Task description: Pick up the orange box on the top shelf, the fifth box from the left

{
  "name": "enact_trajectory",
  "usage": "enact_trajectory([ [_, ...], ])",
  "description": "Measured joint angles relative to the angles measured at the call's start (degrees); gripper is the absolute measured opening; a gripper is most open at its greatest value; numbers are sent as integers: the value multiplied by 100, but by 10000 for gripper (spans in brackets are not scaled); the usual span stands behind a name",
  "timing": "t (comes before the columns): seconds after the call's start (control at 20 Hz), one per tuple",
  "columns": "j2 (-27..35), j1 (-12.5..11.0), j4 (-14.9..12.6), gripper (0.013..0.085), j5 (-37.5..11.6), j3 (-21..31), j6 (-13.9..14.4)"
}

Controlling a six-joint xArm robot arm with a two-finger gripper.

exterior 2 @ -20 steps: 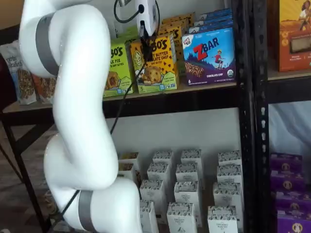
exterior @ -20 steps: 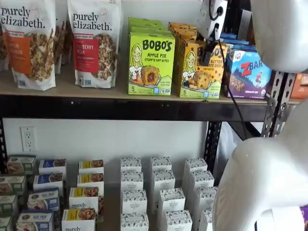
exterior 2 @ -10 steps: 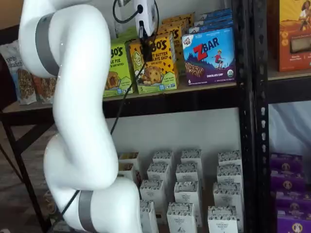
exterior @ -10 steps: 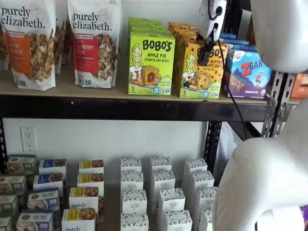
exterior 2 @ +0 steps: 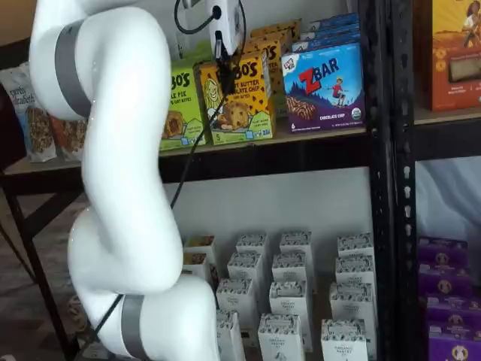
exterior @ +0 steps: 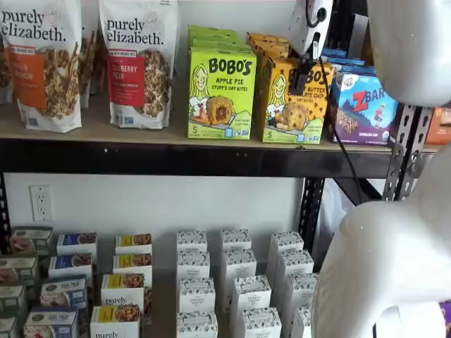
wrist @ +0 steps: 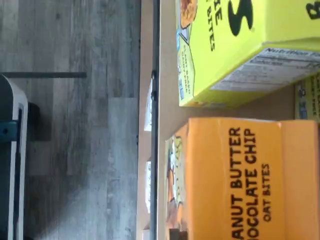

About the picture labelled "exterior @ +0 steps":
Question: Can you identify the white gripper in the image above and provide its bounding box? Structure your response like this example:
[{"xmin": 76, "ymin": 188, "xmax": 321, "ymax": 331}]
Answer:
[{"xmin": 288, "ymin": 0, "xmax": 334, "ymax": 94}]

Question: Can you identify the orange Bobo's peanut butter box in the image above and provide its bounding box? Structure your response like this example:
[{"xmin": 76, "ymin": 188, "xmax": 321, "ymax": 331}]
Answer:
[
  {"xmin": 246, "ymin": 32, "xmax": 290, "ymax": 45},
  {"xmin": 254, "ymin": 55, "xmax": 334, "ymax": 144},
  {"xmin": 250, "ymin": 41, "xmax": 294, "ymax": 61}
]

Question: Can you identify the green Bobo's apple pie box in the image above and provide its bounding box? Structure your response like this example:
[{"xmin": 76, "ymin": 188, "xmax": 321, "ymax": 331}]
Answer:
[
  {"xmin": 187, "ymin": 25, "xmax": 239, "ymax": 36},
  {"xmin": 186, "ymin": 46, "xmax": 258, "ymax": 140},
  {"xmin": 187, "ymin": 32, "xmax": 246, "ymax": 43},
  {"xmin": 188, "ymin": 39, "xmax": 253, "ymax": 51}
]

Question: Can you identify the black metal shelf brace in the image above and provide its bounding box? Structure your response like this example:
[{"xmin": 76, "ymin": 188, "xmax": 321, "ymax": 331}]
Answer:
[{"xmin": 333, "ymin": 177, "xmax": 385, "ymax": 206}]

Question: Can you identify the black metal shelf beam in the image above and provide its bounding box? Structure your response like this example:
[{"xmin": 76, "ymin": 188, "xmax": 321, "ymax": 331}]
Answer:
[{"xmin": 0, "ymin": 138, "xmax": 438, "ymax": 179}]

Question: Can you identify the orange red snack box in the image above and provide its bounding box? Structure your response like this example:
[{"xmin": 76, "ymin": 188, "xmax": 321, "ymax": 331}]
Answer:
[{"xmin": 424, "ymin": 107, "xmax": 451, "ymax": 146}]

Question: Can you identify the tan wooden shelf board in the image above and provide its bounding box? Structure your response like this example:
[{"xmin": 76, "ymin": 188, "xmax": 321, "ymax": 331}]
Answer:
[{"xmin": 0, "ymin": 93, "xmax": 451, "ymax": 154}]

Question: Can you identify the white floral print box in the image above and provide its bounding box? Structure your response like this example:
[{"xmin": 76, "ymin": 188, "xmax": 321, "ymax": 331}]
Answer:
[
  {"xmin": 221, "ymin": 248, "xmax": 258, "ymax": 303},
  {"xmin": 175, "ymin": 230, "xmax": 209, "ymax": 253},
  {"xmin": 268, "ymin": 230, "xmax": 305, "ymax": 279},
  {"xmin": 290, "ymin": 305, "xmax": 314, "ymax": 338},
  {"xmin": 230, "ymin": 275, "xmax": 273, "ymax": 318},
  {"xmin": 176, "ymin": 250, "xmax": 211, "ymax": 281},
  {"xmin": 241, "ymin": 307, "xmax": 283, "ymax": 338},
  {"xmin": 175, "ymin": 311, "xmax": 219, "ymax": 338},
  {"xmin": 283, "ymin": 272, "xmax": 320, "ymax": 318},
  {"xmin": 219, "ymin": 229, "xmax": 252, "ymax": 253},
  {"xmin": 273, "ymin": 249, "xmax": 315, "ymax": 282},
  {"xmin": 178, "ymin": 277, "xmax": 216, "ymax": 314}
]

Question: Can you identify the yellow purely elizabeth box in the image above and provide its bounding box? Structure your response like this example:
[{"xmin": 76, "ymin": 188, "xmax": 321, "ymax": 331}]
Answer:
[
  {"xmin": 112, "ymin": 253, "xmax": 154, "ymax": 282},
  {"xmin": 90, "ymin": 303, "xmax": 142, "ymax": 338},
  {"xmin": 101, "ymin": 273, "xmax": 153, "ymax": 308},
  {"xmin": 114, "ymin": 233, "xmax": 153, "ymax": 256}
]

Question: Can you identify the blue oatmeal box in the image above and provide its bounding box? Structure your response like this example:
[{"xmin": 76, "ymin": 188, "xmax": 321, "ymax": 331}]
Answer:
[
  {"xmin": 39, "ymin": 275, "xmax": 88, "ymax": 309},
  {"xmin": 48, "ymin": 252, "xmax": 94, "ymax": 283},
  {"xmin": 23, "ymin": 306, "xmax": 80, "ymax": 338},
  {"xmin": 56, "ymin": 232, "xmax": 98, "ymax": 258}
]

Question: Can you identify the green oatmeal box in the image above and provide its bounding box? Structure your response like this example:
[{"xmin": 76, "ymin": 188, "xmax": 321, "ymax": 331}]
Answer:
[
  {"xmin": 0, "ymin": 256, "xmax": 39, "ymax": 287},
  {"xmin": 0, "ymin": 284, "xmax": 27, "ymax": 315},
  {"xmin": 0, "ymin": 315, "xmax": 19, "ymax": 338},
  {"xmin": 9, "ymin": 226, "xmax": 54, "ymax": 257}
]

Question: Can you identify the red label granola bag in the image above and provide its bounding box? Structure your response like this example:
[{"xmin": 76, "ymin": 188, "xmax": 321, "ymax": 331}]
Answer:
[{"xmin": 97, "ymin": 0, "xmax": 179, "ymax": 130}]

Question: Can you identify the white granola bag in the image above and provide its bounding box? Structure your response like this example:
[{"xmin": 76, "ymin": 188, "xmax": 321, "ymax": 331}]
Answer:
[
  {"xmin": 79, "ymin": 0, "xmax": 107, "ymax": 108},
  {"xmin": 0, "ymin": 34, "xmax": 14, "ymax": 106}
]

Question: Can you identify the orange label granola bag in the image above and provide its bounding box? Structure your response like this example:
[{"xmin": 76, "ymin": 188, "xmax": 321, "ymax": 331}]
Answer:
[{"xmin": 0, "ymin": 0, "xmax": 83, "ymax": 134}]

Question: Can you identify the white pastry boxes group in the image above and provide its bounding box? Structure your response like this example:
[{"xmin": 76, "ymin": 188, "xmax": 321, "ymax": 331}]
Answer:
[{"xmin": 140, "ymin": 246, "xmax": 293, "ymax": 338}]

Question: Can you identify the purple package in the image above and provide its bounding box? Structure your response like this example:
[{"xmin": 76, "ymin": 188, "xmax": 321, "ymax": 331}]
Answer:
[{"xmin": 438, "ymin": 301, "xmax": 451, "ymax": 329}]

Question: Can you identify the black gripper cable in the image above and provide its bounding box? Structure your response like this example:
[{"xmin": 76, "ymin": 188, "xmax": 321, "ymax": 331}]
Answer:
[{"xmin": 305, "ymin": 0, "xmax": 363, "ymax": 205}]

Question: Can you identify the black metal shelf post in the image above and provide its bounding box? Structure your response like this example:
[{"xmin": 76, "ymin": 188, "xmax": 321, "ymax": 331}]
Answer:
[
  {"xmin": 0, "ymin": 172, "xmax": 12, "ymax": 255},
  {"xmin": 298, "ymin": 177, "xmax": 326, "ymax": 256},
  {"xmin": 327, "ymin": 0, "xmax": 369, "ymax": 61}
]

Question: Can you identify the grey perforated metal post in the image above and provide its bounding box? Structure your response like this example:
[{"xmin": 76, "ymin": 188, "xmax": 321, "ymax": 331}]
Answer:
[{"xmin": 382, "ymin": 104, "xmax": 436, "ymax": 202}]

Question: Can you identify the white wall power outlet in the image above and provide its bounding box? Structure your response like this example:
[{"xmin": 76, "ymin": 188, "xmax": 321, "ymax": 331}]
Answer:
[{"xmin": 29, "ymin": 184, "xmax": 54, "ymax": 223}]

